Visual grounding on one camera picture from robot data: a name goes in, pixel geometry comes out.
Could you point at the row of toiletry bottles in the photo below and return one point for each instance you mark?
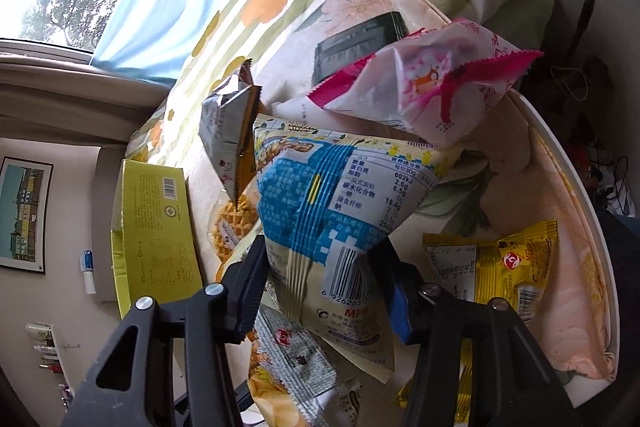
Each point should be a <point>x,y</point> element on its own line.
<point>45,347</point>

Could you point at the blue white snack packet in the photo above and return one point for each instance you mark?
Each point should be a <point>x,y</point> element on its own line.
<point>325,207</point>

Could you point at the dark green packet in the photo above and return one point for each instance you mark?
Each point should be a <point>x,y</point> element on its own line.
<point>350,47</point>

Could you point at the yellow green cardboard box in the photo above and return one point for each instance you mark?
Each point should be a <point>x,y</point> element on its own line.
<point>150,227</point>

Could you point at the framed wall picture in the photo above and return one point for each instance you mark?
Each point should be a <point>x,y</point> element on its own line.
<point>22,217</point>

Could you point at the blue white bottle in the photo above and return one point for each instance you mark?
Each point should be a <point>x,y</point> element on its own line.
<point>88,272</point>

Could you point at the grey brown snack packet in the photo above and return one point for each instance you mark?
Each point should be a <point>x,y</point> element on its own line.
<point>225,122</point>

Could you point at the yellow grey snack packet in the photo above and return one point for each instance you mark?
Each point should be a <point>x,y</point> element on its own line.
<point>510,262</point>
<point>290,347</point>

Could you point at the clear waffle packet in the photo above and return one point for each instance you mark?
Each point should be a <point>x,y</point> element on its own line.
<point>232,222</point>

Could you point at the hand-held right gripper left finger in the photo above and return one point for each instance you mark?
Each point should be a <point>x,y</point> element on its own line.
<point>247,292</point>

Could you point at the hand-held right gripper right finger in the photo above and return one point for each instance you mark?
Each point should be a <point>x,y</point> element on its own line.
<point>402,312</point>

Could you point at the pink white snack packet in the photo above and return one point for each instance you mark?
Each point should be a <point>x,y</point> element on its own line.
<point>425,82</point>

